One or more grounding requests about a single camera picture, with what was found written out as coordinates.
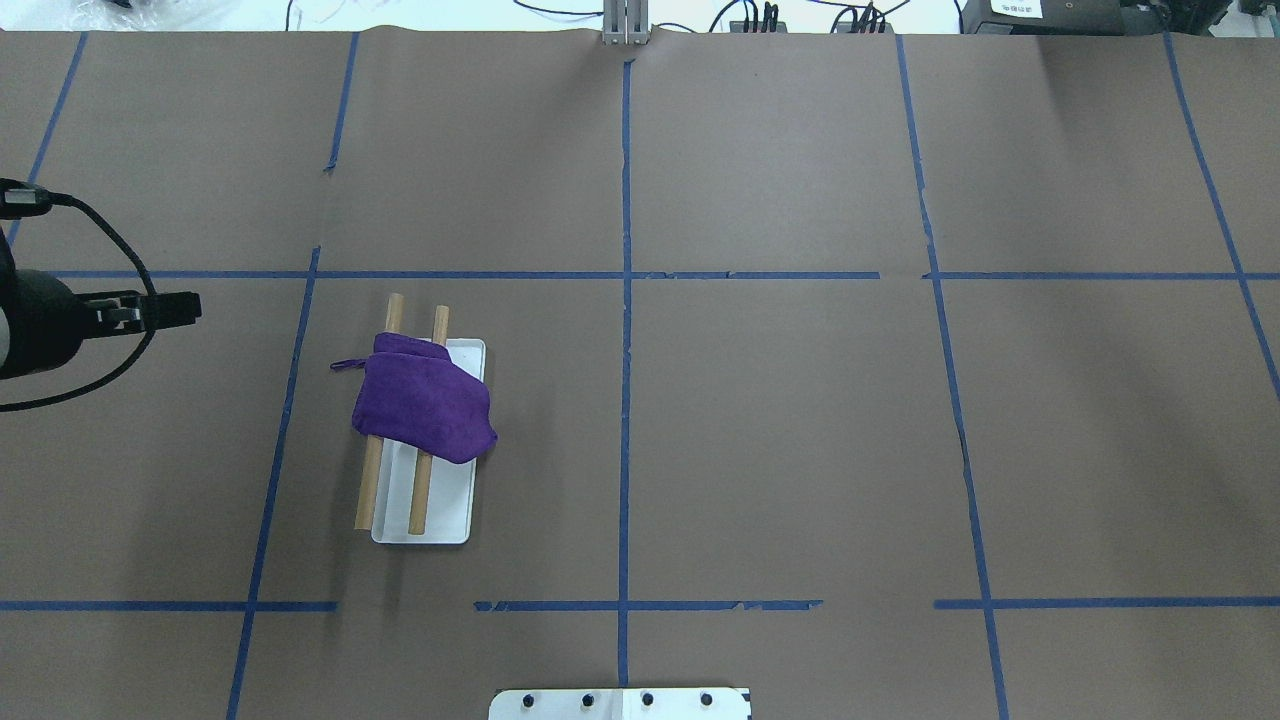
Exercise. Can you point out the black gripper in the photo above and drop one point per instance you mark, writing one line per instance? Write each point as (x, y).
(45, 320)

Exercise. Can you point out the purple towel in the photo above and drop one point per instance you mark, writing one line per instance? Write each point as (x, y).
(413, 393)

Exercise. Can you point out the near wooden rack rod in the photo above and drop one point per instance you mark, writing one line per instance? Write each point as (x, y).
(423, 470)

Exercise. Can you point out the black computer case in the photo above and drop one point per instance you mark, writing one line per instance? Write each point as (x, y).
(1065, 18)

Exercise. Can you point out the aluminium frame post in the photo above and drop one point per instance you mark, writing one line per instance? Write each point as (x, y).
(626, 22)

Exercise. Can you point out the white pedestal column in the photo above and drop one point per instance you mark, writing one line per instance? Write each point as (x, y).
(623, 703)

